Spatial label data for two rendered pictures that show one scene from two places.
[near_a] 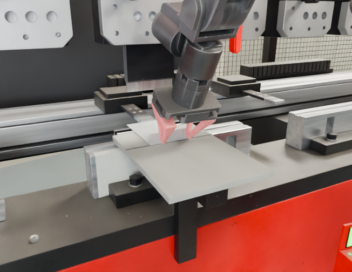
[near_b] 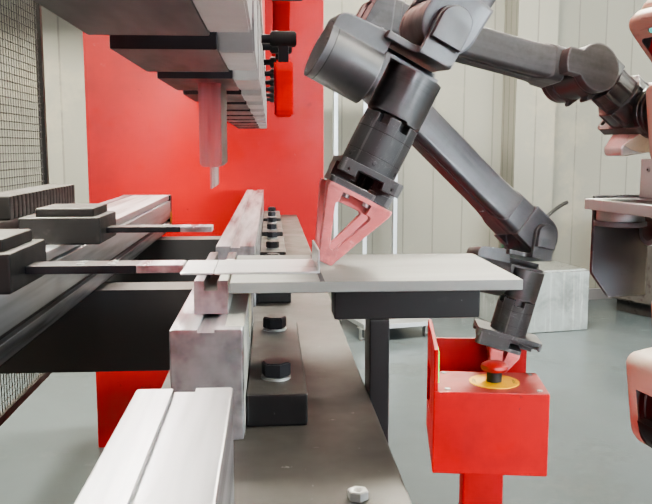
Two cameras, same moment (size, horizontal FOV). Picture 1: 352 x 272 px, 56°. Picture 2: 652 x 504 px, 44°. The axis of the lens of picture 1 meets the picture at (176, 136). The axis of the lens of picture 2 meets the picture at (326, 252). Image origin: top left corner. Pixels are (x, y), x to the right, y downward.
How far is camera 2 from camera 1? 0.79 m
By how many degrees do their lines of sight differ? 66
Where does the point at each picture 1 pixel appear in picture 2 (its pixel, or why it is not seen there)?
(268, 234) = not seen: hidden behind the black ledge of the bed
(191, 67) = (421, 110)
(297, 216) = not seen: hidden behind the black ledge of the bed
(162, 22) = (351, 42)
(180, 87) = (394, 144)
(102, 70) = not seen: outside the picture
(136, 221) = (365, 417)
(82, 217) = (307, 453)
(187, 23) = (452, 41)
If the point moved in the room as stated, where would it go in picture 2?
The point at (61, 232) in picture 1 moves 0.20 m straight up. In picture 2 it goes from (348, 473) to (350, 207)
